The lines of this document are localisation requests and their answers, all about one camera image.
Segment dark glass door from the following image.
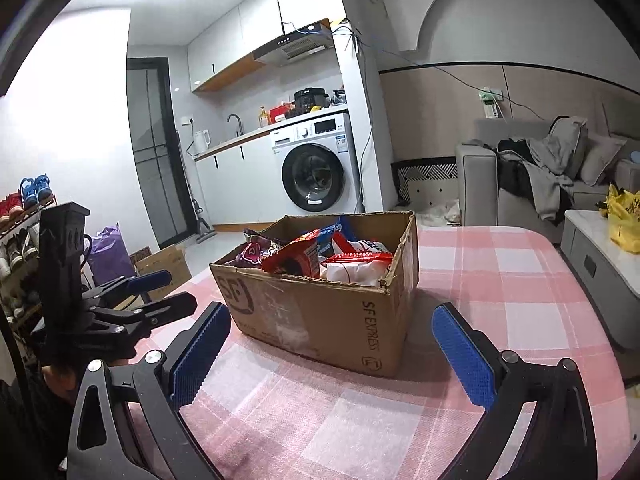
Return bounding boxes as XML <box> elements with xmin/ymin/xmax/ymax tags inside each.
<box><xmin>126</xmin><ymin>57</ymin><xmax>197</xmax><ymax>252</ymax></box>

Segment person's left hand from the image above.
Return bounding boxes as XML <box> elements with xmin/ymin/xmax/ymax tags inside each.
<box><xmin>41</xmin><ymin>360</ymin><xmax>121</xmax><ymax>401</ymax></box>

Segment white base cabinets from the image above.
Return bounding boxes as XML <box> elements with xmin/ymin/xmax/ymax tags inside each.
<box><xmin>194</xmin><ymin>132</ymin><xmax>286</xmax><ymax>227</ymax></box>

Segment pair of blue shoes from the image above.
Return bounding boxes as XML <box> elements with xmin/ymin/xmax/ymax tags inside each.
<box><xmin>20</xmin><ymin>174</ymin><xmax>54</xmax><ymax>207</ymax></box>

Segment grey sofa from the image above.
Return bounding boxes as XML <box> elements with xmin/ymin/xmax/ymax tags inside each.
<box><xmin>455</xmin><ymin>116</ymin><xmax>640</xmax><ymax>227</ymax></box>

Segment grey sofa cushion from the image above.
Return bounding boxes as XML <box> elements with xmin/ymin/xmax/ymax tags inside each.
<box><xmin>580</xmin><ymin>132</ymin><xmax>626</xmax><ymax>186</ymax></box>

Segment black pressure cooker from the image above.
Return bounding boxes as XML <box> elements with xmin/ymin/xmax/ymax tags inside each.
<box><xmin>293</xmin><ymin>87</ymin><xmax>329</xmax><ymax>114</ymax></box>

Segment black white patterned panel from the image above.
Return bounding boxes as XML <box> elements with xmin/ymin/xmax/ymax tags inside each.
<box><xmin>390</xmin><ymin>157</ymin><xmax>459</xmax><ymax>207</ymax></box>

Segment pair of red shoes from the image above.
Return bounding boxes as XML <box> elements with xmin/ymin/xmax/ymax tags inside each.
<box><xmin>0</xmin><ymin>194</ymin><xmax>25</xmax><ymax>221</ymax></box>

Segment white wall cabinets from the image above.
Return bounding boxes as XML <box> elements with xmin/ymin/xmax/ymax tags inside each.
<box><xmin>187</xmin><ymin>0</ymin><xmax>347</xmax><ymax>94</ymax></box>

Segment brown cardboard box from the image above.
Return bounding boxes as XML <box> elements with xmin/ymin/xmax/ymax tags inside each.
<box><xmin>209</xmin><ymin>211</ymin><xmax>420</xmax><ymax>379</ymax></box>

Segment person's left forearm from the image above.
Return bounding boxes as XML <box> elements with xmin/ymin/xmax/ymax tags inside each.
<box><xmin>0</xmin><ymin>380</ymin><xmax>72</xmax><ymax>480</ymax></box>

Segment white packet with red edge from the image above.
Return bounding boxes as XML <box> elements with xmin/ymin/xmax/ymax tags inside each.
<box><xmin>320</xmin><ymin>252</ymin><xmax>396</xmax><ymax>287</ymax></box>

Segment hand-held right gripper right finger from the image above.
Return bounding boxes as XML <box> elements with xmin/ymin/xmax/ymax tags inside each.
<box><xmin>432</xmin><ymin>303</ymin><xmax>598</xmax><ymax>480</ymax></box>

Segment shoe rack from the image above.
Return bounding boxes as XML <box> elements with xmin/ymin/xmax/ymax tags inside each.
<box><xmin>0</xmin><ymin>195</ymin><xmax>57</xmax><ymax>332</ymax></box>

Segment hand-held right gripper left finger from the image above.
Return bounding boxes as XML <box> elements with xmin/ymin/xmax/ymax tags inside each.
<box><xmin>67</xmin><ymin>301</ymin><xmax>232</xmax><ymax>480</ymax></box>

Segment blue snack packet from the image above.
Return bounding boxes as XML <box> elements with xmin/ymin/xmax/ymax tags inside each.
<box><xmin>312</xmin><ymin>216</ymin><xmax>359</xmax><ymax>256</ymax></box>

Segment pink checked tablecloth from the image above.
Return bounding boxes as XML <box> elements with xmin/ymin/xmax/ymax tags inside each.
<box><xmin>112</xmin><ymin>225</ymin><xmax>627</xmax><ymax>480</ymax></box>

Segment purple plastic bag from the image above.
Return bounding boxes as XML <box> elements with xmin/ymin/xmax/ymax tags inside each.
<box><xmin>89</xmin><ymin>222</ymin><xmax>136</xmax><ymax>286</ymax></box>

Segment red snack packet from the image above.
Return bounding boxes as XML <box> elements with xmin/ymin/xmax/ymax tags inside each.
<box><xmin>260</xmin><ymin>230</ymin><xmax>322</xmax><ymax>279</ymax></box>

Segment white washing machine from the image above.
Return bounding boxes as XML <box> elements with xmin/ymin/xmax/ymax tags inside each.
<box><xmin>270</xmin><ymin>112</ymin><xmax>362</xmax><ymax>214</ymax></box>

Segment yellow plastic bag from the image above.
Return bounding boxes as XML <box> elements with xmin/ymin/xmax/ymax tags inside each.
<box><xmin>602</xmin><ymin>185</ymin><xmax>640</xmax><ymax>254</ymax></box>

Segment wall socket with plugs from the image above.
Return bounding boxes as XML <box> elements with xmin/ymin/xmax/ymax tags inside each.
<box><xmin>477</xmin><ymin>86</ymin><xmax>504</xmax><ymax>120</ymax></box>

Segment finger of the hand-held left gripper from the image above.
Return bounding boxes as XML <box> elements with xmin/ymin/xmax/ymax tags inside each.
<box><xmin>90</xmin><ymin>291</ymin><xmax>198</xmax><ymax>333</ymax></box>
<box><xmin>82</xmin><ymin>269</ymin><xmax>173</xmax><ymax>306</ymax></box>

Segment white coffee table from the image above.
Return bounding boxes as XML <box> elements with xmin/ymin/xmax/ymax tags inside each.
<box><xmin>561</xmin><ymin>208</ymin><xmax>640</xmax><ymax>352</ymax></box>

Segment steel range hood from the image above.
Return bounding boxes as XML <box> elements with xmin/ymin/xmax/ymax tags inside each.
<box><xmin>252</xmin><ymin>35</ymin><xmax>334</xmax><ymax>67</ymax></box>

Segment purple cartoon snack packet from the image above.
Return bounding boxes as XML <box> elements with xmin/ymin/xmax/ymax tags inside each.
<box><xmin>225</xmin><ymin>230</ymin><xmax>287</xmax><ymax>271</ymax></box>

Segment grey jacket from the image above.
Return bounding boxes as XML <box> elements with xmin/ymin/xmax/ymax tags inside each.
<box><xmin>497</xmin><ymin>116</ymin><xmax>589</xmax><ymax>224</ymax></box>

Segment small cardboard floor box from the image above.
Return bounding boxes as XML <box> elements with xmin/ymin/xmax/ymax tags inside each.
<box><xmin>135</xmin><ymin>245</ymin><xmax>193</xmax><ymax>301</ymax></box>

